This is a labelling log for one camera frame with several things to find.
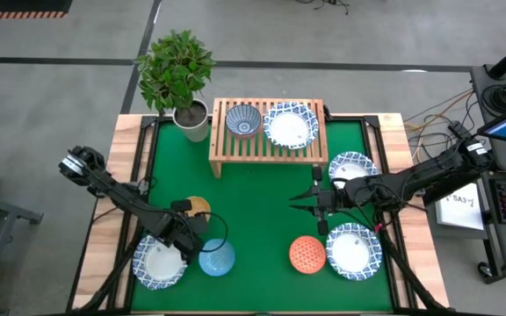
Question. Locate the yellow patterned bowl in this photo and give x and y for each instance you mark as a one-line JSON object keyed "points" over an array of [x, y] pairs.
{"points": [[200, 205]]}

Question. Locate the blue and white paper plate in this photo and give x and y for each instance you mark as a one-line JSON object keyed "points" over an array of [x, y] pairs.
{"points": [[352, 164], [352, 253], [156, 265], [290, 127]]}

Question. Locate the black mat with hazard stripe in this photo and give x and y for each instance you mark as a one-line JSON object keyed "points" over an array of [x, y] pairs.
{"points": [[16, 5]]}

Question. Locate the red tag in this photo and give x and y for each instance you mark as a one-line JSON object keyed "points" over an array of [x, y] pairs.
{"points": [[378, 227]]}

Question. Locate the green table mat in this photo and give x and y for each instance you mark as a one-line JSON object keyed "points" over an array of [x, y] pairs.
{"points": [[257, 285]]}

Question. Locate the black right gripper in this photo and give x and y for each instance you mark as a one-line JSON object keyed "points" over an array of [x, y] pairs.
{"points": [[338, 199]]}

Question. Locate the white paper sheet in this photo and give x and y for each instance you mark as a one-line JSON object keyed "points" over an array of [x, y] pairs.
{"points": [[459, 210]]}

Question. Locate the green plant in white pot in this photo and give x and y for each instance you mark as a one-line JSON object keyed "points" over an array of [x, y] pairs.
{"points": [[176, 66]]}

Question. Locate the blue wave-pattern bowl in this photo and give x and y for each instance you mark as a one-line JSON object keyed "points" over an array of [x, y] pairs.
{"points": [[218, 261]]}

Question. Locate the orange honeycomb-pattern bowl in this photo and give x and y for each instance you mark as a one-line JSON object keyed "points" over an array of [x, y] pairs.
{"points": [[307, 254]]}

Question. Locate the black caster wheel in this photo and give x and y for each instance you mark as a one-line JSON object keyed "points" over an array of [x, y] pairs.
{"points": [[485, 270]]}

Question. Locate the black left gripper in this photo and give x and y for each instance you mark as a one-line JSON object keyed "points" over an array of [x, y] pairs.
{"points": [[178, 234]]}

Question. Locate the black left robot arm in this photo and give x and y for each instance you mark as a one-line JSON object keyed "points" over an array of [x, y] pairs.
{"points": [[117, 193]]}

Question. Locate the wooden slatted shelf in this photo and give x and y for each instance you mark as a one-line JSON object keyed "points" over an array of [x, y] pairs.
{"points": [[270, 159]]}

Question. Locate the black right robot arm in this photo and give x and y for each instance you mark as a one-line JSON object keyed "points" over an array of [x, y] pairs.
{"points": [[428, 175]]}

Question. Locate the black power strip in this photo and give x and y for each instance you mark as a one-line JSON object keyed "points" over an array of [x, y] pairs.
{"points": [[457, 128]]}

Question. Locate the grey-blue radial-pattern bowl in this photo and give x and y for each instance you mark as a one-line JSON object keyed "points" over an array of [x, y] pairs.
{"points": [[244, 120]]}

